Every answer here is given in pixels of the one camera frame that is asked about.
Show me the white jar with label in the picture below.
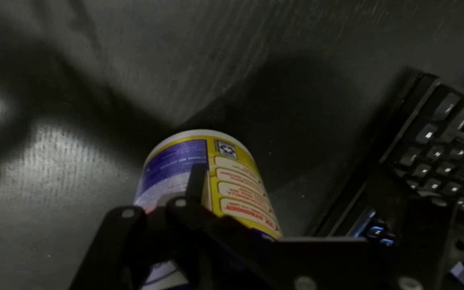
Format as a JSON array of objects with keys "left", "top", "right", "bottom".
[{"left": 133, "top": 130, "right": 281, "bottom": 290}]

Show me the black backlit keyboard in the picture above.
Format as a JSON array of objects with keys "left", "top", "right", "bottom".
[{"left": 314, "top": 72, "right": 464, "bottom": 290}]

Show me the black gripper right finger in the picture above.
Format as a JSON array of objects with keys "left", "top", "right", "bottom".
[{"left": 167, "top": 165, "right": 254, "bottom": 290}]

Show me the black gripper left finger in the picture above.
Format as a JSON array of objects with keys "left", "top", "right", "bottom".
[{"left": 69, "top": 207, "right": 149, "bottom": 290}]

